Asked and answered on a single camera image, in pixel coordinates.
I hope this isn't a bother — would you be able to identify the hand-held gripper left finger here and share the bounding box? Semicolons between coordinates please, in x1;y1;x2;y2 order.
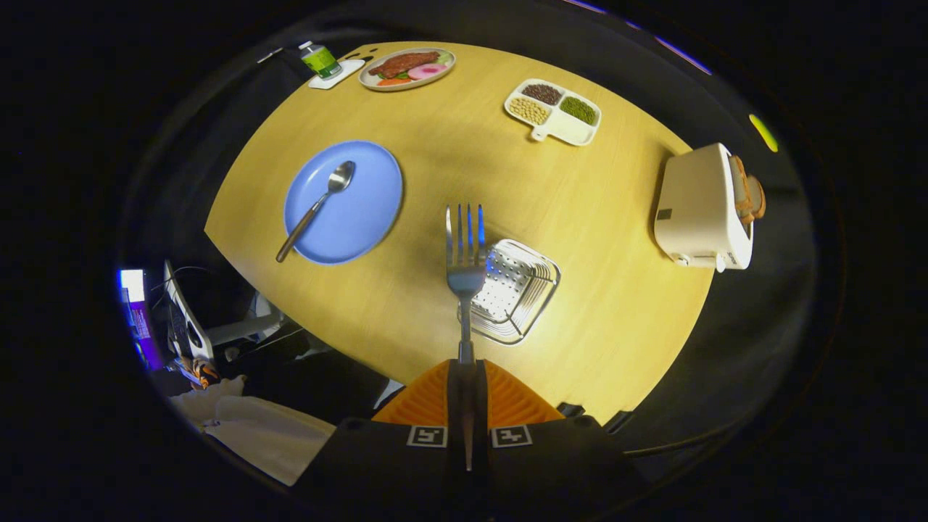
290;359;469;522

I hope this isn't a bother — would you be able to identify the white framed device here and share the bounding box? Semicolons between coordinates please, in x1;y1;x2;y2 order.
164;260;283;363

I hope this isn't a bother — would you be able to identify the lit computer monitor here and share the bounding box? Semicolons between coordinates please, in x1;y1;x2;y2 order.
118;268;164;370

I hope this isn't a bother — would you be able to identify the white cloth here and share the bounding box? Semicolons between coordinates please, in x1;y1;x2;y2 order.
170;376;338;486

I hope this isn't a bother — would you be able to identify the white plate of food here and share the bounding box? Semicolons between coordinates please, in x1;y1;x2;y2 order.
358;47;457;92

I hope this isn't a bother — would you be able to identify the orange black striped object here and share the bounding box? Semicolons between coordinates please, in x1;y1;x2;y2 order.
176;357;220;390

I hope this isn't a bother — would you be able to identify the silver fork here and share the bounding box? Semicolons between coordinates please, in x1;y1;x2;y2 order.
444;203;488;472

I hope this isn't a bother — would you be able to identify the silver spoon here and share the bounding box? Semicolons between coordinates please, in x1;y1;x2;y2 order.
275;160;356;263

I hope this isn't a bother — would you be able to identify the green drink bottle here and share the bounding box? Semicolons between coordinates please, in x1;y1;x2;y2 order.
299;41;343;80

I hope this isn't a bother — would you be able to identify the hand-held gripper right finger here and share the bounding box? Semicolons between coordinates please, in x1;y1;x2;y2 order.
468;359;647;522

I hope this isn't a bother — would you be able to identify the white divided dish of beans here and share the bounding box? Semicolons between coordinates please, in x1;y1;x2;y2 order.
504;78;602;147

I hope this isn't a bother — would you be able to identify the white toaster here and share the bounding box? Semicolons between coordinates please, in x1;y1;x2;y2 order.
653;143;755;273

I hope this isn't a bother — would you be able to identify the metal wire basket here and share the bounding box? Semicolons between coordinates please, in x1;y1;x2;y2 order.
457;239;563;346

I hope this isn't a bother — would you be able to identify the blue plate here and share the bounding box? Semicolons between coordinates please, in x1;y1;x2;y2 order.
283;140;404;265

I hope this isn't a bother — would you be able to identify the white square coaster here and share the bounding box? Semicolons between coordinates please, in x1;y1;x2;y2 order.
308;58;366;91

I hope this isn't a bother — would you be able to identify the bread slice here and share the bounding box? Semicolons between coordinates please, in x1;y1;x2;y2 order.
731;155;766;224

